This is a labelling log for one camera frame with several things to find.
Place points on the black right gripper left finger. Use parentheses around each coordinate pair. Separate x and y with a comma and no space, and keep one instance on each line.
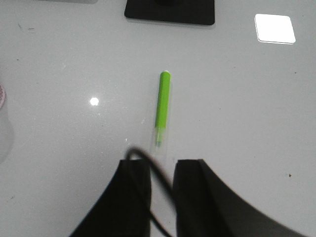
(121,209)

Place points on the black mouse pad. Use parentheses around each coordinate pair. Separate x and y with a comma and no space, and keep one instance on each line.
(197,12)

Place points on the green highlighter pen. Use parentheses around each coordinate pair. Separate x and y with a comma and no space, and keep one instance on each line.
(162,111)

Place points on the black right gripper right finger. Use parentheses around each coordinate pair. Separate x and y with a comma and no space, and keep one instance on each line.
(214,210)

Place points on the pink mesh pen holder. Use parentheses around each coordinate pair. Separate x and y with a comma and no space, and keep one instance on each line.
(2,96)

